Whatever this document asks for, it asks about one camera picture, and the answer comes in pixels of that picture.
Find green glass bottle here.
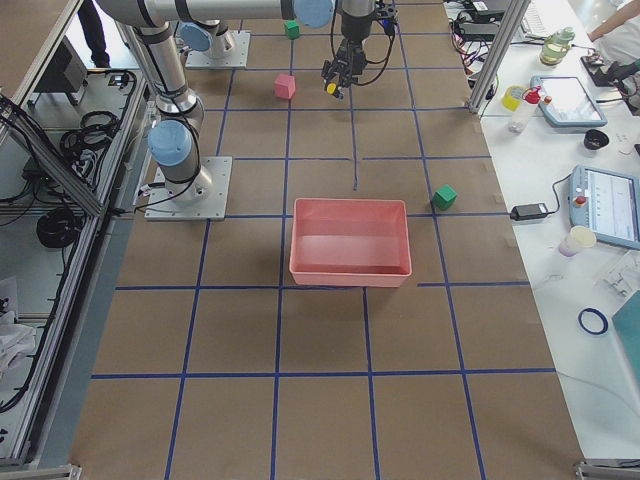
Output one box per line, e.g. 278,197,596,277
539,27,575,66

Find black power adapter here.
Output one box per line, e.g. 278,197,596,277
509,203,549,221

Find pink cube near arm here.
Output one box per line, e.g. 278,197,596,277
273,74,296,100

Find yellow tape roll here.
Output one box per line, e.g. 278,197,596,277
501,85,527,112

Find green cube far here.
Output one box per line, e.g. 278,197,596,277
283,20,300,40

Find white crumpled cloth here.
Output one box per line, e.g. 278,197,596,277
0,277,37,386

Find teach pendant tablet lower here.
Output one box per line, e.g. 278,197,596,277
568,165,639,250

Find teach pendant tablet upper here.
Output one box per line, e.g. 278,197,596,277
530,75,608,129

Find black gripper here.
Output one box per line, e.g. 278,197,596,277
321,0,376,99

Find pink plastic bin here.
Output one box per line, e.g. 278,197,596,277
289,198,412,288

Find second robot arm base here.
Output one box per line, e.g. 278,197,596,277
178,20,236,59

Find clear spray bottle red cap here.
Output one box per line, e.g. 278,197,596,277
508,86,541,133

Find blue tape ring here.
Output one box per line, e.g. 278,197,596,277
578,308,609,336

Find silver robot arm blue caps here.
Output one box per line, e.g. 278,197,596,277
99,1,385,205

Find aluminium frame post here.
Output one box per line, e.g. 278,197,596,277
467,0,530,113

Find coiled black cables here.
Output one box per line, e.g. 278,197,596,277
35,207,81,250

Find white paper cup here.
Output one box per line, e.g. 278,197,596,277
558,225,597,257

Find teach pendant tablet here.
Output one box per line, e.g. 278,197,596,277
568,165,639,250
530,75,608,129

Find green cube near bin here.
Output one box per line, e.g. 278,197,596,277
431,184,458,211

